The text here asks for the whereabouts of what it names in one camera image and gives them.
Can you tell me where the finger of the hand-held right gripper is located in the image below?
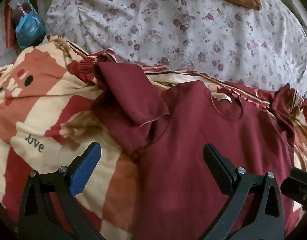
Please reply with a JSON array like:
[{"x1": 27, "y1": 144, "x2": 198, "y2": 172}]
[{"x1": 280, "y1": 167, "x2": 307, "y2": 203}]

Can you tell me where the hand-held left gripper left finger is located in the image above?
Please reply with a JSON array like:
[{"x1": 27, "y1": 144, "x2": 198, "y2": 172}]
[{"x1": 18, "y1": 141, "x2": 106, "y2": 240}]

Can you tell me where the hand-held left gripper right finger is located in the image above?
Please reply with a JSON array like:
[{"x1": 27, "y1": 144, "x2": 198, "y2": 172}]
[{"x1": 203, "y1": 143, "x2": 286, "y2": 240}]

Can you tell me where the maroon short-sleeved shirt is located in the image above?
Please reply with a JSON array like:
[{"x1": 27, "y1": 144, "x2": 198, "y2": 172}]
[{"x1": 92, "y1": 62, "x2": 297, "y2": 240}]

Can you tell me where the red and cream printed blanket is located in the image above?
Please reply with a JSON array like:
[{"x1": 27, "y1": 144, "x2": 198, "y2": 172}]
[{"x1": 0, "y1": 35, "x2": 307, "y2": 240}]

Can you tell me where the white floral bedsheet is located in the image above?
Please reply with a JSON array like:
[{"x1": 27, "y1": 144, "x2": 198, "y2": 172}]
[{"x1": 45, "y1": 0, "x2": 307, "y2": 98}]

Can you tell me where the blue plastic packet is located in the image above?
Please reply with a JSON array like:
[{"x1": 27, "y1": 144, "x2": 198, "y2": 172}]
[{"x1": 15, "y1": 0, "x2": 47, "y2": 48}]

